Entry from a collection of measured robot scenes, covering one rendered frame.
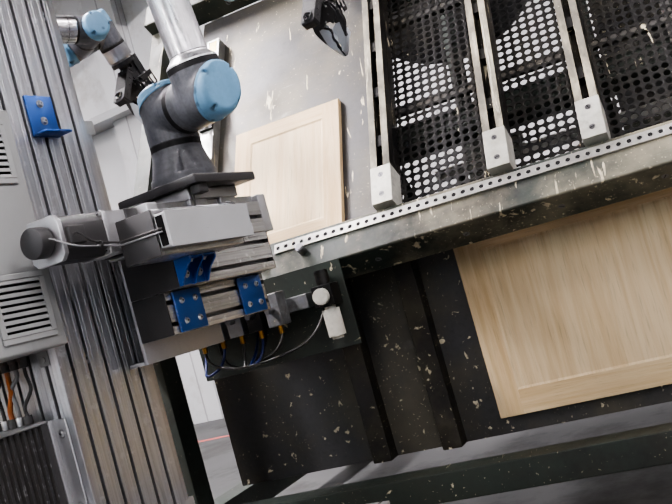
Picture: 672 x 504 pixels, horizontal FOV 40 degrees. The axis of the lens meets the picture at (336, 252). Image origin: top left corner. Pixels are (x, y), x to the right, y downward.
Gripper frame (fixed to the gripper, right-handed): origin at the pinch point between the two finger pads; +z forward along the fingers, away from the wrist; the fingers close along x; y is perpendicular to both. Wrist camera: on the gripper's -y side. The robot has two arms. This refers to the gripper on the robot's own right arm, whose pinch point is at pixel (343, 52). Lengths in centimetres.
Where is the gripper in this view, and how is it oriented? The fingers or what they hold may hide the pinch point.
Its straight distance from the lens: 245.3
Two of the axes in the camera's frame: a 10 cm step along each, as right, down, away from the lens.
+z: 4.6, 8.1, 3.6
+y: 3.1, -5.3, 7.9
